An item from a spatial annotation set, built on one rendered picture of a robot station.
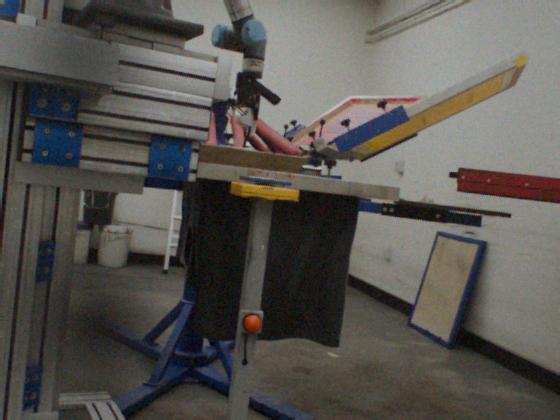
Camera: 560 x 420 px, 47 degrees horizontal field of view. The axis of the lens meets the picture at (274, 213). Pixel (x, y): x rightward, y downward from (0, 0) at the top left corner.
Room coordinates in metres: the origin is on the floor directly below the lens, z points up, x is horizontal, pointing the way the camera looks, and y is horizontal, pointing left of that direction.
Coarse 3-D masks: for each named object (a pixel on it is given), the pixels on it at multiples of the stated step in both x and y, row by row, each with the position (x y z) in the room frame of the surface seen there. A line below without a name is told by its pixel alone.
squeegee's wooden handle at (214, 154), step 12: (204, 144) 2.16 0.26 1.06; (204, 156) 2.16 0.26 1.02; (216, 156) 2.17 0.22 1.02; (228, 156) 2.18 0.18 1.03; (240, 156) 2.19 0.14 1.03; (252, 156) 2.20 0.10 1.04; (264, 156) 2.21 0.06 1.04; (276, 156) 2.22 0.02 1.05; (288, 156) 2.24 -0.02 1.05; (252, 168) 2.20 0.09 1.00; (264, 168) 2.22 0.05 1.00; (276, 168) 2.23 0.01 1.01; (288, 168) 2.24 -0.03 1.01; (300, 168) 2.25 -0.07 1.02
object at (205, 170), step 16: (208, 176) 1.58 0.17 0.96; (224, 176) 1.59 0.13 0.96; (256, 176) 1.61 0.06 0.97; (272, 176) 1.62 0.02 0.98; (288, 176) 1.63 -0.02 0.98; (304, 176) 1.64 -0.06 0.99; (336, 192) 1.67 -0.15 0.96; (352, 192) 1.68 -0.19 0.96; (368, 192) 1.69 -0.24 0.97; (384, 192) 1.70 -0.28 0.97
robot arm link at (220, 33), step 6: (216, 30) 2.12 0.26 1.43; (222, 30) 2.11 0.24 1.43; (228, 30) 2.09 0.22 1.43; (216, 36) 2.12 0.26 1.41; (222, 36) 2.10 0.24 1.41; (228, 36) 2.09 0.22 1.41; (216, 42) 2.12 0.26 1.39; (222, 42) 2.11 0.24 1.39; (228, 42) 2.10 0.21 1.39; (222, 48) 2.14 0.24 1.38; (228, 48) 2.14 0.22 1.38; (234, 48) 2.12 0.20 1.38; (240, 48) 2.15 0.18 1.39; (246, 48) 2.16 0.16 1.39
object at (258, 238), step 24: (240, 192) 1.37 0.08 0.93; (264, 192) 1.37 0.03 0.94; (288, 192) 1.39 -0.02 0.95; (264, 216) 1.42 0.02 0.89; (264, 240) 1.42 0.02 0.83; (264, 264) 1.43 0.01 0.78; (240, 312) 1.42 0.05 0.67; (240, 336) 1.42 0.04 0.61; (240, 360) 1.42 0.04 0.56; (240, 384) 1.42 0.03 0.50; (240, 408) 1.42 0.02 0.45
